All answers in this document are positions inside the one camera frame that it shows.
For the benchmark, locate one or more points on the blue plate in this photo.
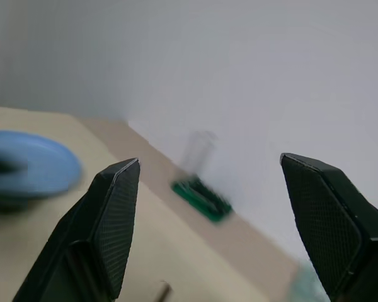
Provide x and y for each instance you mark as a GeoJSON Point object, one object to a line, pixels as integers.
{"type": "Point", "coordinates": [44, 163]}

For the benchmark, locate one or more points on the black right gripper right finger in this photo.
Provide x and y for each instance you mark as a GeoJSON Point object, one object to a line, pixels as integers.
{"type": "Point", "coordinates": [334, 226]}

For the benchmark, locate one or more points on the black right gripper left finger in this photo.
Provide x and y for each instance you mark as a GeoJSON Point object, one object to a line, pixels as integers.
{"type": "Point", "coordinates": [91, 239]}

